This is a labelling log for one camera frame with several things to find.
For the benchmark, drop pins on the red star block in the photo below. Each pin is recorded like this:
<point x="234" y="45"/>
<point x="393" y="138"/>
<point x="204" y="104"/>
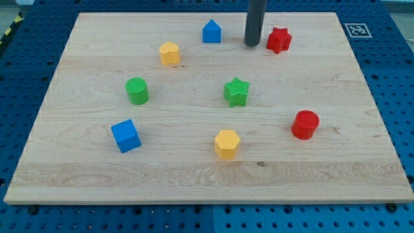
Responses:
<point x="279" y="40"/>

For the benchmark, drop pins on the green star block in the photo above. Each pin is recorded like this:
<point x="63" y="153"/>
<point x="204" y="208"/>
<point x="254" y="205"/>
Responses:
<point x="236" y="92"/>

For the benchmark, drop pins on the yellow hexagon block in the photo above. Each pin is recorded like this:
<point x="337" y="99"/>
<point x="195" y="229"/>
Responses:
<point x="226" y="144"/>

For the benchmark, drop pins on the light wooden board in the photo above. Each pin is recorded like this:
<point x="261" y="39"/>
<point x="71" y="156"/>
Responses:
<point x="71" y="157"/>

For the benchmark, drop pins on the green cylinder block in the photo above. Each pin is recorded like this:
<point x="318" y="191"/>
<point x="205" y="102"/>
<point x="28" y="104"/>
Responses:
<point x="137" y="91"/>

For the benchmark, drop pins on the yellow heart block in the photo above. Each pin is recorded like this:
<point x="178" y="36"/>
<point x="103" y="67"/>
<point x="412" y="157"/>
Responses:
<point x="169" y="53"/>

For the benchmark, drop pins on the blue cube block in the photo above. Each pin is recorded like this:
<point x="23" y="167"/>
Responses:
<point x="126" y="136"/>

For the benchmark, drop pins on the blue house-shaped block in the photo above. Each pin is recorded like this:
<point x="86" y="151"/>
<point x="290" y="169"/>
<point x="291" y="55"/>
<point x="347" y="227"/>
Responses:
<point x="211" y="32"/>

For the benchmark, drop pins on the red cylinder block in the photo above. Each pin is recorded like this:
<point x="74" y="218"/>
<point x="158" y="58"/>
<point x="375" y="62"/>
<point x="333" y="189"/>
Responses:
<point x="305" y="124"/>

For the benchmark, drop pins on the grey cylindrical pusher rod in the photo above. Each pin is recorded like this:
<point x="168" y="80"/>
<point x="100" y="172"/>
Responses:
<point x="254" y="22"/>

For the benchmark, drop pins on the white fiducial marker tag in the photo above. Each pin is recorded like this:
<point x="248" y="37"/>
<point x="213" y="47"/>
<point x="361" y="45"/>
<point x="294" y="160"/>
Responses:
<point x="357" y="30"/>

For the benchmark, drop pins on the black bolt front left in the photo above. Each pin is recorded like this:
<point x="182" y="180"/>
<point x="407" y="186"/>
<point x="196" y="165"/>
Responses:
<point x="32" y="210"/>

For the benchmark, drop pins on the black bolt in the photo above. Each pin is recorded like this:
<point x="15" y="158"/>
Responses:
<point x="32" y="210"/>
<point x="391" y="207"/>

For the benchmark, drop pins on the black bolt front right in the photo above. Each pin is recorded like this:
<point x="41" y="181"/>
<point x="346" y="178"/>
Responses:
<point x="391" y="207"/>

